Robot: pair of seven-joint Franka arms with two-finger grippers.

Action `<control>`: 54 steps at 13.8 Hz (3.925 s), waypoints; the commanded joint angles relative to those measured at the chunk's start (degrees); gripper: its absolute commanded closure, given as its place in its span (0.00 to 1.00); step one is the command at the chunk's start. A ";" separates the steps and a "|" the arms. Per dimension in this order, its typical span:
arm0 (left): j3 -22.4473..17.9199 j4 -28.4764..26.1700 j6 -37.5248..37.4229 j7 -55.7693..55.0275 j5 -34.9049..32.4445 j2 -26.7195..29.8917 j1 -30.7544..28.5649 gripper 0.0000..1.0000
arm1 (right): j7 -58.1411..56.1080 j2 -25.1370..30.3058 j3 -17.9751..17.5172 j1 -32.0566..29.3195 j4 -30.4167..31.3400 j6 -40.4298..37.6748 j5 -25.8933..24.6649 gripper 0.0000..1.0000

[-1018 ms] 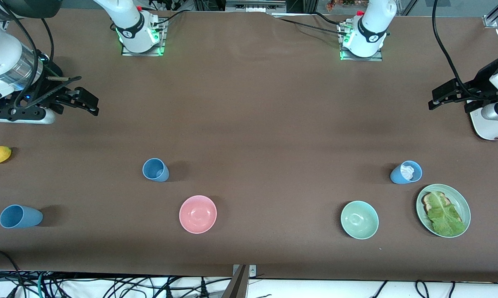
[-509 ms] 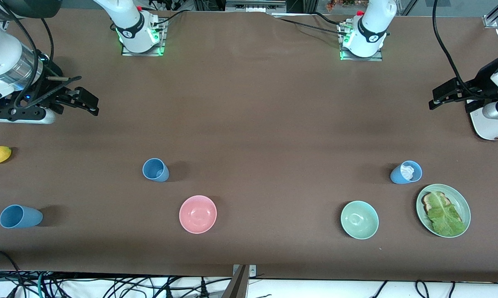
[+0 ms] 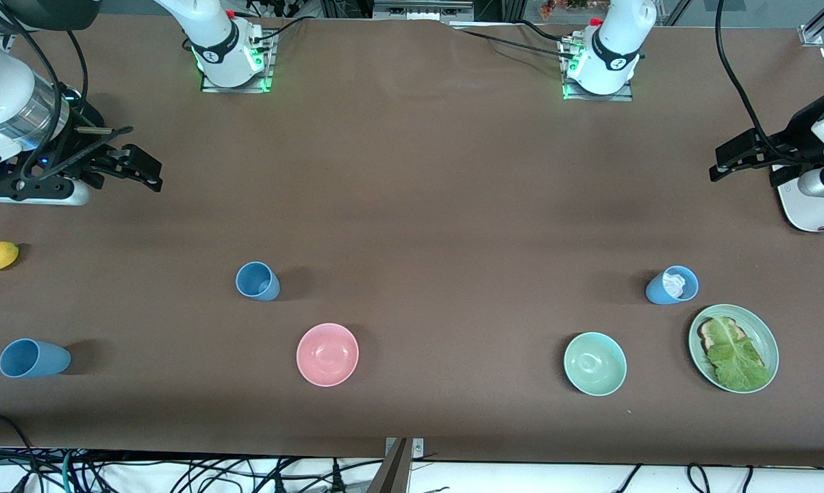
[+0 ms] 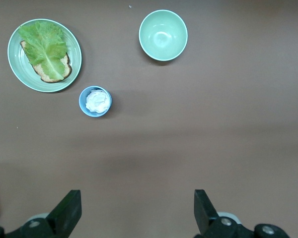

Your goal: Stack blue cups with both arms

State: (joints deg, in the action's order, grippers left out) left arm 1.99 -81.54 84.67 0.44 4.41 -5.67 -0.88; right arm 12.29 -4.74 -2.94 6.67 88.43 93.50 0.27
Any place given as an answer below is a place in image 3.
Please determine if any silver aluminium frame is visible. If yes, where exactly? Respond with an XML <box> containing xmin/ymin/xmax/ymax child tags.
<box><xmin>373</xmin><ymin>0</ymin><xmax>475</xmax><ymax>23</ymax></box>

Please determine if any tall blue cup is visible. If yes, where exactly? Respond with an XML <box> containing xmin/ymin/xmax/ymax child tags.
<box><xmin>0</xmin><ymin>338</ymin><xmax>72</xmax><ymax>379</ymax></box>

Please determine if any green lettuce leaf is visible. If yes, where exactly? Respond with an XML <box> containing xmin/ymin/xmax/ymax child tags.
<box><xmin>705</xmin><ymin>316</ymin><xmax>773</xmax><ymax>392</ymax></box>

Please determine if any white toaster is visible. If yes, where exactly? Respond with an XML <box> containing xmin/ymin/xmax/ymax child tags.
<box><xmin>775</xmin><ymin>164</ymin><xmax>824</xmax><ymax>233</ymax></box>

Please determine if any green plate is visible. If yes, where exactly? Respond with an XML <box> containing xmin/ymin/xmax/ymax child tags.
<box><xmin>688</xmin><ymin>304</ymin><xmax>779</xmax><ymax>394</ymax></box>

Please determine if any black base cable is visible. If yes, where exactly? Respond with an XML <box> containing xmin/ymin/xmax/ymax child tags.
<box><xmin>453</xmin><ymin>21</ymin><xmax>580</xmax><ymax>62</ymax></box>

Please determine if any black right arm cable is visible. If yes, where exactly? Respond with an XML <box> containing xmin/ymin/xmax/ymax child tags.
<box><xmin>0</xmin><ymin>0</ymin><xmax>135</xmax><ymax>186</ymax></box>

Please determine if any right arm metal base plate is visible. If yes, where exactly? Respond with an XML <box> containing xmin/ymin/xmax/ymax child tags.
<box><xmin>201</xmin><ymin>31</ymin><xmax>276</xmax><ymax>94</ymax></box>

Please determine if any silver table edge bracket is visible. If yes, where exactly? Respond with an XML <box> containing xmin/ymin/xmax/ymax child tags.
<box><xmin>384</xmin><ymin>438</ymin><xmax>425</xmax><ymax>458</ymax></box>

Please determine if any dark metal pole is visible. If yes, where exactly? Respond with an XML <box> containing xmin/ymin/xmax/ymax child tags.
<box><xmin>366</xmin><ymin>438</ymin><xmax>412</xmax><ymax>493</ymax></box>

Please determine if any orange flower bunch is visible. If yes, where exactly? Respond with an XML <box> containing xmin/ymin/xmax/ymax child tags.
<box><xmin>538</xmin><ymin>0</ymin><xmax>614</xmax><ymax>20</ymax></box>

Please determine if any toast slice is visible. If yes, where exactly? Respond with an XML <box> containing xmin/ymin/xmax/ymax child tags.
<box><xmin>697</xmin><ymin>316</ymin><xmax>765</xmax><ymax>367</ymax></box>

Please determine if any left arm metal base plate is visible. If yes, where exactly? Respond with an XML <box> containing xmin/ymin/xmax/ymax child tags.
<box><xmin>562</xmin><ymin>38</ymin><xmax>635</xmax><ymax>102</ymax></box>

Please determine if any dark blue saucepan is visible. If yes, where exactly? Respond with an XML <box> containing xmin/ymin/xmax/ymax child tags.
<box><xmin>59</xmin><ymin>86</ymin><xmax>105</xmax><ymax>138</ymax></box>

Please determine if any pink bowl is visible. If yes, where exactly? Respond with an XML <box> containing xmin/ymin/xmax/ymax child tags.
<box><xmin>296</xmin><ymin>323</ymin><xmax>360</xmax><ymax>388</ymax></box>

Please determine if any short blue cup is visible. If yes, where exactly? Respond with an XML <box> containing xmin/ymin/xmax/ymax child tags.
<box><xmin>236</xmin><ymin>262</ymin><xmax>281</xmax><ymax>302</ymax></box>
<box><xmin>645</xmin><ymin>265</ymin><xmax>699</xmax><ymax>305</ymax></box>

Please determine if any mint green bowl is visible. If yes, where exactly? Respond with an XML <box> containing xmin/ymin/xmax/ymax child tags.
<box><xmin>563</xmin><ymin>331</ymin><xmax>627</xmax><ymax>397</ymax></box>

